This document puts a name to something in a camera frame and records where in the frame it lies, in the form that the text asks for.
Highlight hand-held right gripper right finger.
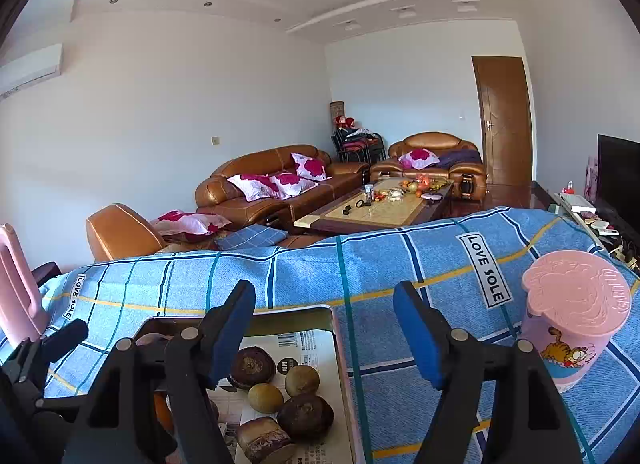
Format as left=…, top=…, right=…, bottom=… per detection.
left=392, top=280, right=583, bottom=464

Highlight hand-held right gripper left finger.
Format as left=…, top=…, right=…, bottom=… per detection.
left=62, top=279, right=257, bottom=464

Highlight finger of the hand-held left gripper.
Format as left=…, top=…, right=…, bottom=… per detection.
left=2, top=318, right=90, bottom=385

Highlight small yellow-green fruit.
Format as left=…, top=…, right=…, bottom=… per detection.
left=285, top=365, right=321, bottom=397
left=248, top=382, right=285, bottom=414

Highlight orange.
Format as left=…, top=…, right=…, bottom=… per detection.
left=154, top=391, right=176, bottom=435

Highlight printed paper liner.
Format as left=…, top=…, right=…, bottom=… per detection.
left=210, top=331, right=351, bottom=464

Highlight dark red stool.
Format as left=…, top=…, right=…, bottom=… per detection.
left=30, top=263, right=63, bottom=289

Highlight pink electric kettle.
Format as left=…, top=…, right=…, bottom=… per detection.
left=0, top=224, right=48, bottom=345

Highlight blue plaid tablecloth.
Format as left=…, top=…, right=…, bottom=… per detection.
left=0, top=206, right=640, bottom=464

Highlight blue plaid cushion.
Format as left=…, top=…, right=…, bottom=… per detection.
left=215, top=224, right=288, bottom=251

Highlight long pink floral pillow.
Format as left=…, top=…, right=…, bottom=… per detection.
left=151, top=210, right=233, bottom=237

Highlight brown leather sofa end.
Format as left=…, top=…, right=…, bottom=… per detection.
left=86, top=203, right=168, bottom=262

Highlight wooden coffee table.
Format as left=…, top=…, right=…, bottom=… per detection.
left=292, top=178, right=455, bottom=237

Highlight pink cartoon cat cup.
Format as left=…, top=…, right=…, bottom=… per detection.
left=520, top=250, right=632, bottom=393

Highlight brown leather sofa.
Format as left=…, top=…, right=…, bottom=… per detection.
left=195, top=145, right=371, bottom=225

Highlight white pillow with magenta flowers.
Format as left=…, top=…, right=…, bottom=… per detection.
left=291, top=152, right=332, bottom=181
left=270, top=171, right=318, bottom=198
left=227, top=173, right=278, bottom=202

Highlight assorted produce pile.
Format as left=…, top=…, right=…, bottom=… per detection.
left=397, top=176, right=446, bottom=195

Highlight small magenta floral pillow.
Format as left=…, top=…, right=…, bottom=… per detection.
left=398, top=149, right=440, bottom=169

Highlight purple blanket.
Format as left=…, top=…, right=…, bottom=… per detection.
left=437, top=149, right=483, bottom=167

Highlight dark wooden television stand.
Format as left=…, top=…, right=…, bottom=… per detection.
left=532, top=179, right=640, bottom=269

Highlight brown leather armchair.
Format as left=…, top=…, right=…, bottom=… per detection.
left=370, top=132, right=487, bottom=199

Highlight stacked black chairs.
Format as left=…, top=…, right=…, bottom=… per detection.
left=331, top=128, right=385, bottom=165

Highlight flat white box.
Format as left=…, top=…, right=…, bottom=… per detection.
left=560, top=193, right=598, bottom=212

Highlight pink gift bag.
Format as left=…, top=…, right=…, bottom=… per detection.
left=585, top=156, right=599, bottom=202

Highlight brown wooden door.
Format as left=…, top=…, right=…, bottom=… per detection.
left=471, top=56, right=533, bottom=185

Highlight black television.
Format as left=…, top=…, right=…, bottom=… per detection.
left=596, top=134, right=640, bottom=232

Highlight white air conditioner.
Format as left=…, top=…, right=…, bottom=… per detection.
left=0, top=44, right=63, bottom=97

